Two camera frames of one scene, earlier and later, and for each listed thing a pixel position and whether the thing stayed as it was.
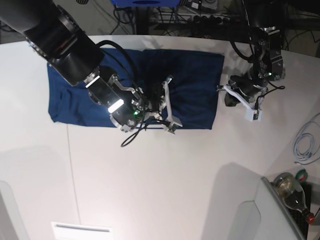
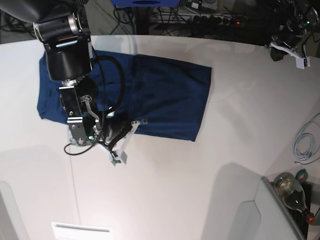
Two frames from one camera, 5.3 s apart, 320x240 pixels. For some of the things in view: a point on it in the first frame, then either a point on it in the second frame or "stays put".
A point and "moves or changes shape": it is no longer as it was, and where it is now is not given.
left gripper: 153,92 -> 116,125
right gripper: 249,83 -> 290,33
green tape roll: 302,175 stays put
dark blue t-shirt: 194,82 moves or changes shape
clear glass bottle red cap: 292,192 stays put
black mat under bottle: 297,217 stays put
